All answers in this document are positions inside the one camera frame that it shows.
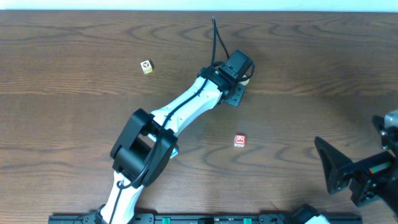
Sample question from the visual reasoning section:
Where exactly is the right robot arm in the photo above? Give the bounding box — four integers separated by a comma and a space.
314, 110, 397, 215

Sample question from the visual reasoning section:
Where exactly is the blue letter P block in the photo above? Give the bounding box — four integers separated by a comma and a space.
170, 147, 178, 159

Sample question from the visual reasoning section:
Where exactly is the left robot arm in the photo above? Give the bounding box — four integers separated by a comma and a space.
99, 50, 255, 223

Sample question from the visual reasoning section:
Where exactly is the black mounting rail base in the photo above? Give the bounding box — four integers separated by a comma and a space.
48, 212, 364, 224

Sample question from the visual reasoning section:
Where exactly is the plain cream wooden block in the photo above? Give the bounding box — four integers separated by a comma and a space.
239, 75, 249, 86

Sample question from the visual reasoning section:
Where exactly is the red picture wooden block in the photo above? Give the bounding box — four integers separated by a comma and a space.
234, 134, 246, 147

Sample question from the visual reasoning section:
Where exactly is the yellow symbol wooden block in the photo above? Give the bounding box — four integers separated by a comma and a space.
141, 60, 153, 74

